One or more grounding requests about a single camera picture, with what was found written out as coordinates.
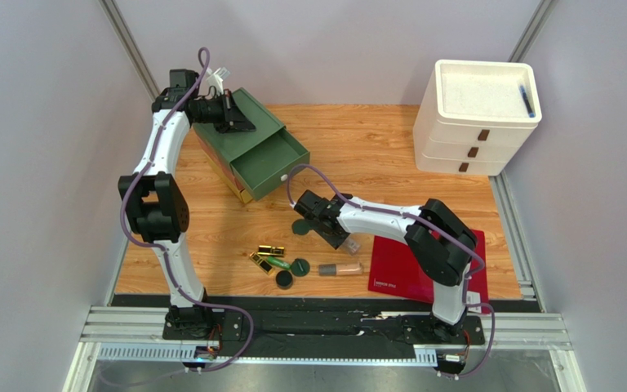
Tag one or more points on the pink drawer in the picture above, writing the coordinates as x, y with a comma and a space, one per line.
210, 151

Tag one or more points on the grey capped foundation tube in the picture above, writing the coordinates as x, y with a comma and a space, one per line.
340, 269

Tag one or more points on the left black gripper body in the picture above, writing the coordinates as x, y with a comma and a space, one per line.
211, 112

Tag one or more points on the gold rectangular case lower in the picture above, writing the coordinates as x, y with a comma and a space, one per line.
261, 262

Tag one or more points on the red mirror board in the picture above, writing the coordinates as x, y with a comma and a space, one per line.
395, 272

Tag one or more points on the clear cosmetic bottle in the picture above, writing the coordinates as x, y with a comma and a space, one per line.
351, 246

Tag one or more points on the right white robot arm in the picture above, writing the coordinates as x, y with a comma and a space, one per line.
442, 244

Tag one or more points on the green top drawer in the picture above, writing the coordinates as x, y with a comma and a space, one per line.
259, 159

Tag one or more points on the gold rectangular case upper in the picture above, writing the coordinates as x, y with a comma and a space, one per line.
267, 250

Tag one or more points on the dark green round compact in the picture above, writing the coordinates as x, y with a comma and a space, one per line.
301, 227

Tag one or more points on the green lipstick tube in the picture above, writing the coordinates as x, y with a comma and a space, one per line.
278, 263

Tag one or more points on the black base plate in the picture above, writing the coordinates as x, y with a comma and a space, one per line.
320, 328

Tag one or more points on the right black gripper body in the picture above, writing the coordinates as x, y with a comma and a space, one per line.
330, 227

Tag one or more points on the black round compact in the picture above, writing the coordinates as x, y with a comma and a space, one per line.
284, 279

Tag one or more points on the aluminium frame rail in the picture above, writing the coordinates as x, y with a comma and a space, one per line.
136, 333

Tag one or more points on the blue pen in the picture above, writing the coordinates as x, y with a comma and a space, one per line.
525, 98

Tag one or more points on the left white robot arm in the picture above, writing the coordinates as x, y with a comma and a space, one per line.
154, 213

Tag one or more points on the white three-drawer organizer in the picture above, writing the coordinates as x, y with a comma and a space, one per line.
472, 119

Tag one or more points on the yellow bottom drawer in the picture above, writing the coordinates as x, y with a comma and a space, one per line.
230, 181

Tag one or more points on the gold rectangular case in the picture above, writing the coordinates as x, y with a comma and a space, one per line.
261, 262
267, 250

